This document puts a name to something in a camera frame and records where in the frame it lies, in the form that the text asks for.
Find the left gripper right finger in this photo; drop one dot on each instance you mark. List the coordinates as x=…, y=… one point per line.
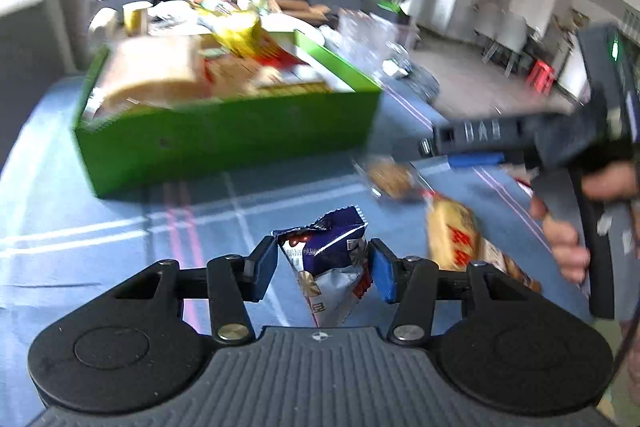
x=411, y=285

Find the yellow red snack bag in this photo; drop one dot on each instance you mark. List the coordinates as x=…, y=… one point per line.
x=242, y=34

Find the blue striped tablecloth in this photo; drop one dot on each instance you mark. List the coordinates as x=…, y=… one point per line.
x=61, y=246

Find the blue white snack packet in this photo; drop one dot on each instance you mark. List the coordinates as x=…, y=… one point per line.
x=329, y=258

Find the green cardboard box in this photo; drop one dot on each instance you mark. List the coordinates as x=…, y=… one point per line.
x=155, y=145

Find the red rice cracker bag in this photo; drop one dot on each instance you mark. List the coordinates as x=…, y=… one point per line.
x=230, y=76

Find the orange bread packet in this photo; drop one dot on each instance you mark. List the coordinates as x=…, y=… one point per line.
x=454, y=241

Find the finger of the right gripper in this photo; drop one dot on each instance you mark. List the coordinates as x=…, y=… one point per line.
x=446, y=140
x=475, y=160

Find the yellow can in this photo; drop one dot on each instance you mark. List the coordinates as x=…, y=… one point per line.
x=135, y=17

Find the red stool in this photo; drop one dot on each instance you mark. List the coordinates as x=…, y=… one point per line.
x=541, y=78

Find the white dining chair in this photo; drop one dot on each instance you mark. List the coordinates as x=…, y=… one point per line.
x=503, y=30

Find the dark round side table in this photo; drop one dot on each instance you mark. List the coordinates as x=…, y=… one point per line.
x=408, y=77

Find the glass mug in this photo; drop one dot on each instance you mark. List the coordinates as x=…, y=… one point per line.
x=364, y=40

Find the grey armchair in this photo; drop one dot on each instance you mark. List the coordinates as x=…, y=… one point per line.
x=42, y=41

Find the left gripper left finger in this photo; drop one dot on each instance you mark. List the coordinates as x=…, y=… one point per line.
x=231, y=282

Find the white round coffee table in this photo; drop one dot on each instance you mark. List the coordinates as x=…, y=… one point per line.
x=177, y=17

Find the sliced bread loaf bag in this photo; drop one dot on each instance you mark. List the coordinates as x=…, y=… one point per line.
x=163, y=72

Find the round cookie in wrapper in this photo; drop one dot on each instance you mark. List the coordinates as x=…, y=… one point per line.
x=390, y=179

